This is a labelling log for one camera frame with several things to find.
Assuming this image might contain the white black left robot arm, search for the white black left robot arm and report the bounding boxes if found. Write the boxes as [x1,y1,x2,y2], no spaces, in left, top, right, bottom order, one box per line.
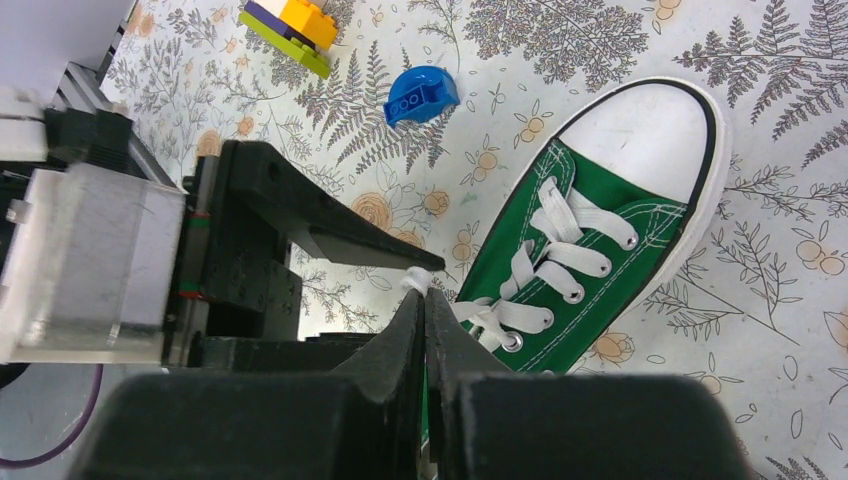
[1,64,445,368]

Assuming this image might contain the green canvas sneaker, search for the green canvas sneaker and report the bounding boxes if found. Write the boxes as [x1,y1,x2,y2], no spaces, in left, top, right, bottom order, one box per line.
[448,77,731,375]

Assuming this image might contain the blue plastic cap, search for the blue plastic cap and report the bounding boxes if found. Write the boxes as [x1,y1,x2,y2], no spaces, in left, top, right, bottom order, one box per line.
[383,66,460,128]

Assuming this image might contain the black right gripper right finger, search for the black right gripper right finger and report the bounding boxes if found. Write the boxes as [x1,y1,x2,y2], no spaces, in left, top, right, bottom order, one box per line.
[425,289,752,479]

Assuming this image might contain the floral table mat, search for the floral table mat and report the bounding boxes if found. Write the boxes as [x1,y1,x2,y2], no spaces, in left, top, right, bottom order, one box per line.
[103,1,847,479]

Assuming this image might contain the stacked colourful toy bricks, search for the stacked colourful toy bricks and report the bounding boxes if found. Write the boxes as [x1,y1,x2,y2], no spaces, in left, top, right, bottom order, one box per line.
[239,0,339,79]

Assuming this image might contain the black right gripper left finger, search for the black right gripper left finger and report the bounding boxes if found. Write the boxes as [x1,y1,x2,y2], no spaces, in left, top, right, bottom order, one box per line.
[68,290,425,479]

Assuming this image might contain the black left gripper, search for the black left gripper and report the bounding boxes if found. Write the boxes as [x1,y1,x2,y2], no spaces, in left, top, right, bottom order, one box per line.
[162,140,445,374]

